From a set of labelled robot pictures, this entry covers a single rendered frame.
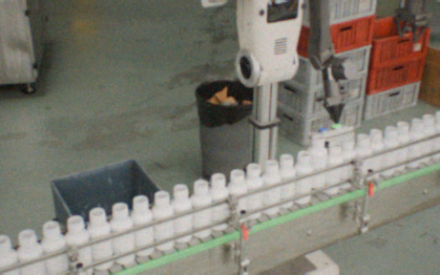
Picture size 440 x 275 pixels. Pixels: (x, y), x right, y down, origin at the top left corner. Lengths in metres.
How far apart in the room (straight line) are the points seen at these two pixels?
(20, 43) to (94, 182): 3.10
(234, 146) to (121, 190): 1.38
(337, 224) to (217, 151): 1.69
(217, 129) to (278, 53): 1.22
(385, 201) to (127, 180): 0.92
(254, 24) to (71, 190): 0.91
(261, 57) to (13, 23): 3.14
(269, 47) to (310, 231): 0.76
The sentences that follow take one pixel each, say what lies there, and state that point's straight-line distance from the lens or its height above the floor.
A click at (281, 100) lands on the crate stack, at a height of 0.27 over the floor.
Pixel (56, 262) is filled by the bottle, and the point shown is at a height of 1.08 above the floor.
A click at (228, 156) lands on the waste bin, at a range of 3.48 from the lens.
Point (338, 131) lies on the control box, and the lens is 1.99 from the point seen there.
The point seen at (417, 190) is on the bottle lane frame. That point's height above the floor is 0.92.
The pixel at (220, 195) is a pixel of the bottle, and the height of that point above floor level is 1.12.
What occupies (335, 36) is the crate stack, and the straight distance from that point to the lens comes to 4.09.
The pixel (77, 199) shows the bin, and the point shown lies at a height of 0.84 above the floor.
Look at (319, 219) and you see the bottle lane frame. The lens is 1.84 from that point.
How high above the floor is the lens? 2.00
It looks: 27 degrees down
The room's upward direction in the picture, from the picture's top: straight up
